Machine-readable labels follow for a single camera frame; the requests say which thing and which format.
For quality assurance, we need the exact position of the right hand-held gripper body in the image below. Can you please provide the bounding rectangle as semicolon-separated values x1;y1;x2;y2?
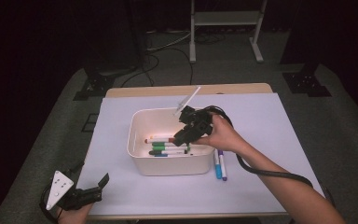
173;86;213;137

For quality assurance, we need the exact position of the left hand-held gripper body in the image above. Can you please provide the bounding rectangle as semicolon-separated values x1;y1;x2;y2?
45;170;103;211

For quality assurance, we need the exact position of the red marker pen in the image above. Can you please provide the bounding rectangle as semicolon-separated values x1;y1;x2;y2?
144;137;176;145

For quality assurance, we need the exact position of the dark green marker pen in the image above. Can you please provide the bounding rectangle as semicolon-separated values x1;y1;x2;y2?
152;146;191;152

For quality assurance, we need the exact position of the white plastic storage box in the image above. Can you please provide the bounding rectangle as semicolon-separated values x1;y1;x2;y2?
126;106;217;177

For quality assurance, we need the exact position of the black marker pen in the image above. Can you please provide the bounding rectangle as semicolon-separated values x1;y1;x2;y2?
148;149;189;156

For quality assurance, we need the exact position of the person's left hand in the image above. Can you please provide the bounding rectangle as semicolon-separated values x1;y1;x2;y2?
57;203;92;224

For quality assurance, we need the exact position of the person's right hand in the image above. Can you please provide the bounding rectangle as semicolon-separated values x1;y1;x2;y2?
195;114;246;153

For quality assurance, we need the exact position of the light blue marker pen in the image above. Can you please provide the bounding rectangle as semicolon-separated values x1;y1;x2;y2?
213;149;223;180

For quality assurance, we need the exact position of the purple marker pen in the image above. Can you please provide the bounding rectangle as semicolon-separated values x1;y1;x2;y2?
217;149;228;182

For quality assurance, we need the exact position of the black stand base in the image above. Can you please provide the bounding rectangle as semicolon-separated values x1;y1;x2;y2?
282;62;333;98
73;66;117;102

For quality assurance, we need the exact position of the white-framed desk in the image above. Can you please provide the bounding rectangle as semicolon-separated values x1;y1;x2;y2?
188;0;269;64

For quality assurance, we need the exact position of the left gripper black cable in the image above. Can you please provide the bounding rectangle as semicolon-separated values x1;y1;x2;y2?
39;185;60;224

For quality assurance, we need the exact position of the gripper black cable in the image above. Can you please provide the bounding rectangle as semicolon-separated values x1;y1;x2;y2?
39;185;60;224
203;105;335;208

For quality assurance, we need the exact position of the black floor cable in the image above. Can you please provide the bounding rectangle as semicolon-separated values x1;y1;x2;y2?
120;46;195;88

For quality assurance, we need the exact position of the white floor cable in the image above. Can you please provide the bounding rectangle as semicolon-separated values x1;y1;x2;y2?
145;31;194;52

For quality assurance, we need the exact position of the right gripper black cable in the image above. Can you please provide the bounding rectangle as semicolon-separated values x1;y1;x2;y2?
203;105;335;208

